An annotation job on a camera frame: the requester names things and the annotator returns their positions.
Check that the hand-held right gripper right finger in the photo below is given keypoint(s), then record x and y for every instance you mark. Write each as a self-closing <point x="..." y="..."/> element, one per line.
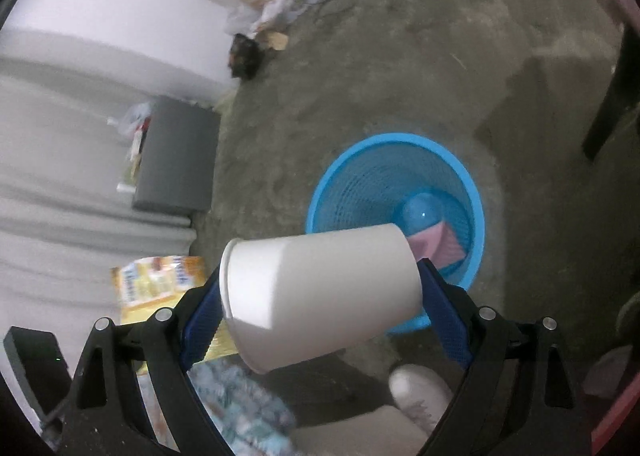
<point x="445" y="316"/>

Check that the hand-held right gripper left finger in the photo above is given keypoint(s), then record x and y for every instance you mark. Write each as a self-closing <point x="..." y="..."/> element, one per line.
<point x="200" y="326"/>

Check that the white paper cup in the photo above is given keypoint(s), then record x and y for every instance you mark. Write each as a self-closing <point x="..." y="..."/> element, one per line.
<point x="320" y="291"/>

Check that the blue plastic basket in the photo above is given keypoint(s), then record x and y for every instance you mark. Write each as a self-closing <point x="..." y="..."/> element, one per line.
<point x="360" y="186"/>

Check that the yellow snack packet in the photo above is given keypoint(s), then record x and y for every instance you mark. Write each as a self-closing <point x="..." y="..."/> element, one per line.
<point x="150" y="281"/>

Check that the pink paper packet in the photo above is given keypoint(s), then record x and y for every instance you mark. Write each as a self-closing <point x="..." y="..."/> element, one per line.
<point x="440" y="246"/>

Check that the person's white shoe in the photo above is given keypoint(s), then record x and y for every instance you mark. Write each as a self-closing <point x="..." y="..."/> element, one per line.
<point x="417" y="391"/>

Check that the floral tablecloth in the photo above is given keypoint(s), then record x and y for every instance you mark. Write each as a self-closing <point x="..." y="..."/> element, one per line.
<point x="240" y="406"/>

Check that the grey curtain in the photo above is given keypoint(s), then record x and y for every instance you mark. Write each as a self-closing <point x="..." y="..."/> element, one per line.
<point x="60" y="216"/>

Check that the grey cabinet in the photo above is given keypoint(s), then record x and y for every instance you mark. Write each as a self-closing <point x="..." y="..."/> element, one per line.
<point x="175" y="156"/>

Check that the pink plush toy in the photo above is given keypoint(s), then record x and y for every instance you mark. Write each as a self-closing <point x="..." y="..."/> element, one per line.
<point x="615" y="416"/>

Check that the white plastic bag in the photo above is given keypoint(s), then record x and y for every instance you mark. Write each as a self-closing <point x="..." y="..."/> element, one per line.
<point x="131" y="117"/>

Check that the dark brown bag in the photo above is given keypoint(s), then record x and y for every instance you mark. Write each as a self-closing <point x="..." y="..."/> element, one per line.
<point x="245" y="58"/>

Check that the black furniture leg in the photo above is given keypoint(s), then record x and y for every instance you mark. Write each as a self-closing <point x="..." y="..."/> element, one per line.
<point x="612" y="96"/>

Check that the cardboard piece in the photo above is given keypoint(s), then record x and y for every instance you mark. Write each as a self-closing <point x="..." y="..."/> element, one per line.
<point x="276" y="40"/>

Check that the crumpled white plastic bags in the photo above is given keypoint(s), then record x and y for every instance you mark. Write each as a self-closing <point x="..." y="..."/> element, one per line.
<point x="270" y="11"/>

